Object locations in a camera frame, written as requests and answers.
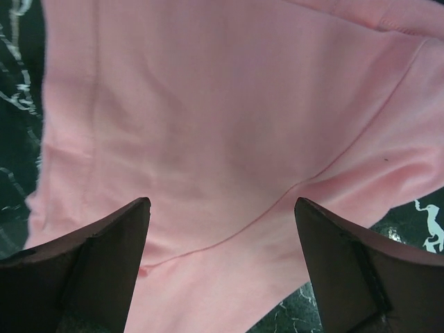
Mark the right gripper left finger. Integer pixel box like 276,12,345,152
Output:
1,198,151,332

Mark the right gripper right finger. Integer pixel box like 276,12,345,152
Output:
294,198,443,333

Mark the pink t shirt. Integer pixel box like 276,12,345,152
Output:
24,0,444,333

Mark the black marble pattern mat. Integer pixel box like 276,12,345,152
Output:
0,0,444,333

